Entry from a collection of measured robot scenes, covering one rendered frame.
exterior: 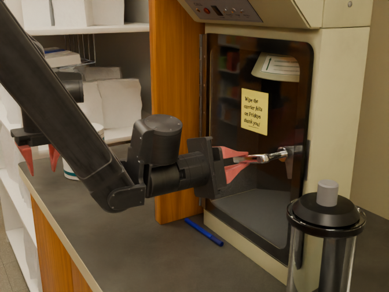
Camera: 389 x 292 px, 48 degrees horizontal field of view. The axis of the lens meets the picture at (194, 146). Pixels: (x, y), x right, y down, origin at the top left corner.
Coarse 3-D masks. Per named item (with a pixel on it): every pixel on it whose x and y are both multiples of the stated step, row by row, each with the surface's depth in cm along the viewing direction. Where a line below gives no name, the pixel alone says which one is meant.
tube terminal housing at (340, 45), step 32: (352, 0) 66; (224, 32) 85; (256, 32) 77; (288, 32) 70; (320, 32) 65; (352, 32) 68; (320, 64) 66; (352, 64) 70; (320, 96) 68; (352, 96) 72; (320, 128) 70; (352, 128) 74; (320, 160) 72; (352, 160) 77; (224, 224) 97; (256, 256) 88
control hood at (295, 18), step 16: (256, 0) 66; (272, 0) 63; (288, 0) 61; (304, 0) 61; (320, 0) 63; (192, 16) 87; (272, 16) 67; (288, 16) 64; (304, 16) 62; (320, 16) 64
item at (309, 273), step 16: (288, 208) 62; (304, 224) 58; (352, 224) 58; (304, 240) 60; (320, 240) 58; (336, 240) 58; (352, 240) 59; (304, 256) 60; (320, 256) 59; (336, 256) 58; (352, 256) 60; (288, 272) 65; (304, 272) 61; (320, 272) 59; (336, 272) 59; (352, 272) 62; (288, 288) 65; (304, 288) 61; (320, 288) 60; (336, 288) 60
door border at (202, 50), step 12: (204, 36) 89; (204, 48) 90; (204, 60) 91; (204, 72) 91; (204, 84) 92; (204, 96) 93; (204, 108) 94; (204, 120) 94; (204, 132) 95; (204, 204) 100
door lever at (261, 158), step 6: (282, 150) 74; (240, 156) 77; (246, 156) 75; (252, 156) 74; (258, 156) 72; (264, 156) 72; (270, 156) 72; (276, 156) 73; (282, 156) 74; (234, 162) 79; (240, 162) 77; (246, 162) 76; (252, 162) 74; (258, 162) 72; (264, 162) 72
